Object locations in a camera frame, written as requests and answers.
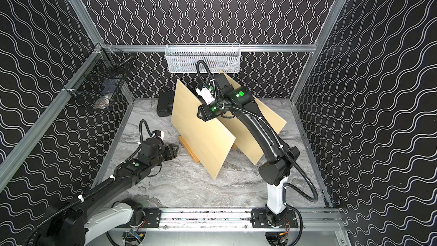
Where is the plywood board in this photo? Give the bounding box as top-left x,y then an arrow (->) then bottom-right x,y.
171,80 -> 236,179
216,72 -> 290,167

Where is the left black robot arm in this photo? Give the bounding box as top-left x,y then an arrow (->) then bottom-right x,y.
23,130 -> 179,246

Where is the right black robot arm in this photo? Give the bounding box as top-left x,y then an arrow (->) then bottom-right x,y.
196,60 -> 319,228

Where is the black plastic tool case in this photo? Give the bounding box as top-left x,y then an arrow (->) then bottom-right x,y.
157,91 -> 175,117

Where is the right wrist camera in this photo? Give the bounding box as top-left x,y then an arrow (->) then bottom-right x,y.
196,87 -> 215,105

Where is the white wire mesh basket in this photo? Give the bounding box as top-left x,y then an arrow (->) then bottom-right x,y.
165,43 -> 241,74

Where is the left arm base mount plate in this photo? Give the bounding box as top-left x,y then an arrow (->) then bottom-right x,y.
128,208 -> 162,228

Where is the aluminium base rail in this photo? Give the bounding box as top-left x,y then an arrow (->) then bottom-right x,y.
57,207 -> 352,246

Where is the black wire mesh basket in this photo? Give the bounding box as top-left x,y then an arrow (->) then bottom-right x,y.
66,47 -> 134,110

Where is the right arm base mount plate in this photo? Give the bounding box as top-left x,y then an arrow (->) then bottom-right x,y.
250,207 -> 298,229

